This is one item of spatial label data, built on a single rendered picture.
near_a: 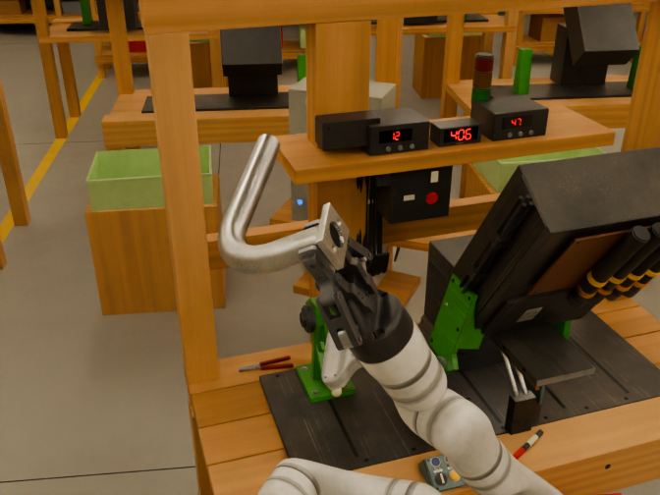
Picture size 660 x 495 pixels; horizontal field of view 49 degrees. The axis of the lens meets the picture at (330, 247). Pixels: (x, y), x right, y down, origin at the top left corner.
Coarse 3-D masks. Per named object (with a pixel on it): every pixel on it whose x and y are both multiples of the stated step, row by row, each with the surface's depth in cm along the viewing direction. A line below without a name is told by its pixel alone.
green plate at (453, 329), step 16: (448, 288) 185; (448, 304) 184; (464, 304) 177; (448, 320) 183; (464, 320) 177; (432, 336) 190; (448, 336) 183; (464, 336) 180; (480, 336) 182; (448, 352) 182
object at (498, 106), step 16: (512, 96) 200; (384, 112) 187; (400, 112) 187; (416, 112) 187; (480, 112) 193; (496, 112) 187; (512, 112) 188; (528, 112) 189; (544, 112) 191; (368, 128) 178; (384, 128) 178; (400, 128) 180; (416, 128) 181; (496, 128) 188; (512, 128) 190; (528, 128) 191; (544, 128) 193; (368, 144) 180; (384, 144) 180; (400, 144) 182; (416, 144) 183
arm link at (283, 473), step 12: (276, 468) 126; (288, 468) 125; (276, 480) 123; (288, 480) 122; (300, 480) 123; (264, 492) 122; (276, 492) 120; (288, 492) 121; (300, 492) 122; (312, 492) 124
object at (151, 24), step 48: (144, 0) 157; (192, 0) 160; (240, 0) 163; (288, 0) 166; (336, 0) 170; (384, 0) 173; (432, 0) 177; (480, 0) 181; (528, 0) 185; (576, 0) 189; (624, 0) 193
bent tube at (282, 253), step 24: (264, 144) 90; (264, 168) 87; (240, 192) 84; (240, 216) 81; (336, 216) 71; (240, 240) 77; (288, 240) 71; (312, 240) 70; (336, 240) 72; (240, 264) 74; (264, 264) 72; (288, 264) 72; (336, 264) 69
